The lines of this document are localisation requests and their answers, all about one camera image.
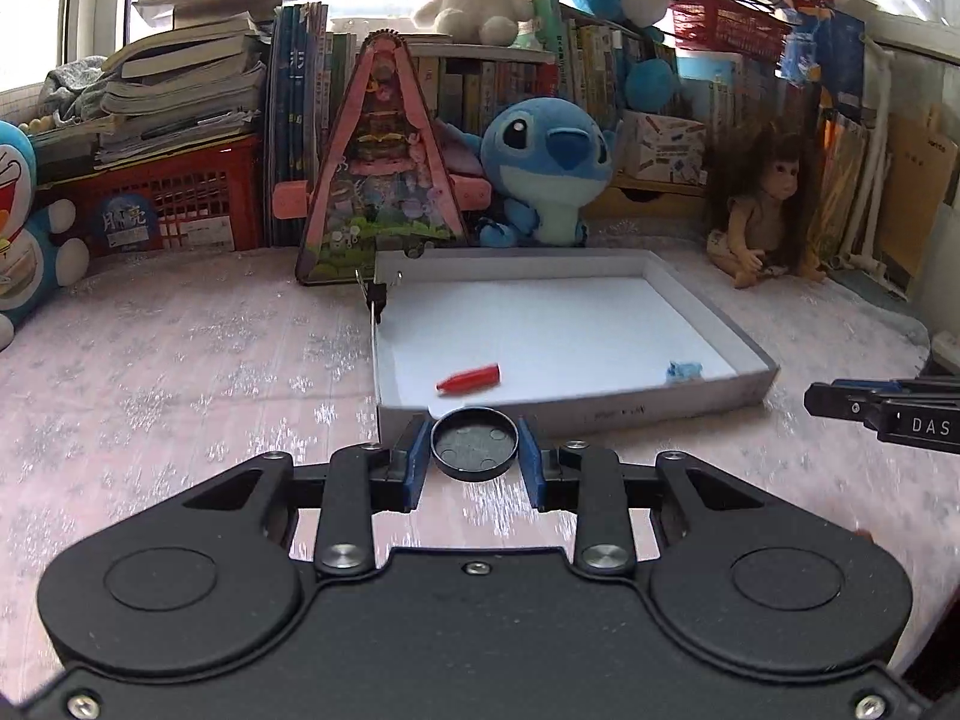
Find row of thin blue books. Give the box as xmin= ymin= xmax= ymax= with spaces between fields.
xmin=266 ymin=4 xmax=331 ymax=248

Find red plastic basket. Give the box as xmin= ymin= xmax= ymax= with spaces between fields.
xmin=670 ymin=0 xmax=792 ymax=53

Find grey crumpled cloth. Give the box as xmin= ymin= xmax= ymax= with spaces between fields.
xmin=37 ymin=56 xmax=113 ymax=125

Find white cardboard box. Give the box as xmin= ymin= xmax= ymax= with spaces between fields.
xmin=371 ymin=247 xmax=781 ymax=440

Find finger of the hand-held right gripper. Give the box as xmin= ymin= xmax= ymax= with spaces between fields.
xmin=804 ymin=377 xmax=927 ymax=428

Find colourful stationery box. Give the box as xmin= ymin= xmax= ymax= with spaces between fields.
xmin=616 ymin=111 xmax=710 ymax=187

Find brown paper envelope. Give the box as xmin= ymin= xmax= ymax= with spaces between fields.
xmin=877 ymin=105 xmax=960 ymax=293

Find black round cap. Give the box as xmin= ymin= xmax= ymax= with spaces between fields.
xmin=430 ymin=406 xmax=521 ymax=479

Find red plastic crate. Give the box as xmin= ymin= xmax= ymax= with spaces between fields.
xmin=37 ymin=136 xmax=263 ymax=256

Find row of upright books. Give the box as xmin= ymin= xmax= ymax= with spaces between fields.
xmin=326 ymin=15 xmax=788 ymax=181

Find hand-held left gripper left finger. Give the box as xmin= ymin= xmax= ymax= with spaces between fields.
xmin=182 ymin=415 xmax=430 ymax=577

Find blue robot cat plush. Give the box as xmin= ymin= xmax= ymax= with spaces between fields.
xmin=0 ymin=120 xmax=91 ymax=352

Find blue alien plush toy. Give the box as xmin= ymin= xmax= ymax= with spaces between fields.
xmin=442 ymin=96 xmax=620 ymax=248

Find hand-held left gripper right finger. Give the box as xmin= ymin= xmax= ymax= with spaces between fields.
xmin=517 ymin=416 xmax=760 ymax=577

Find pink triangular toy package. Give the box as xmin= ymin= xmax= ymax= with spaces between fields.
xmin=272 ymin=30 xmax=492 ymax=287

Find pink snowflake tablecloth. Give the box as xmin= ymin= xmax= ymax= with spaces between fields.
xmin=0 ymin=214 xmax=960 ymax=691

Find red crayon piece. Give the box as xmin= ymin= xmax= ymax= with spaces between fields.
xmin=436 ymin=364 xmax=501 ymax=395

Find black binder clip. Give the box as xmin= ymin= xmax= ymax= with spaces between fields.
xmin=356 ymin=251 xmax=406 ymax=323

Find wooden drawer box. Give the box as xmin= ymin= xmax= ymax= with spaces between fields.
xmin=585 ymin=180 xmax=713 ymax=222

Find brown-haired baby doll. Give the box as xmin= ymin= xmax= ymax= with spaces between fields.
xmin=709 ymin=124 xmax=826 ymax=290

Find stack of worn books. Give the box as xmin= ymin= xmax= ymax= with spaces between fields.
xmin=94 ymin=0 xmax=323 ymax=166

